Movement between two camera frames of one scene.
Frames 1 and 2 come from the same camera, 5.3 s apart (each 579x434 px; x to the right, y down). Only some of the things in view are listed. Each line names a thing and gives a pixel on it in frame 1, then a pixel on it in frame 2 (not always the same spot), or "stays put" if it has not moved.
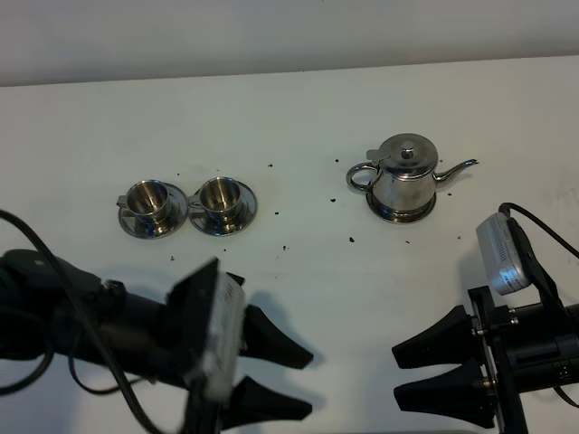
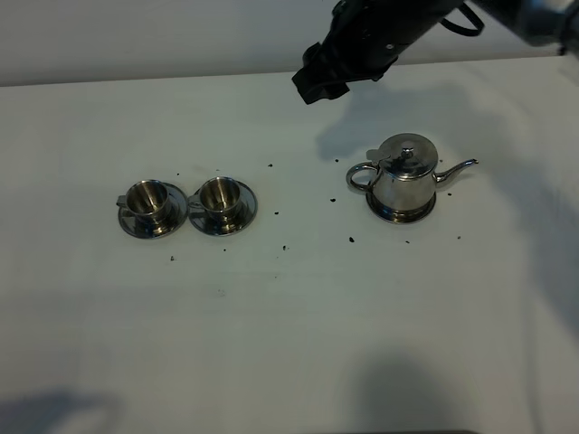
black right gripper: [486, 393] -> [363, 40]
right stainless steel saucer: [245, 216] stays put
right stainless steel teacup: [220, 197] stays put
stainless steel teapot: [403, 189] stays put
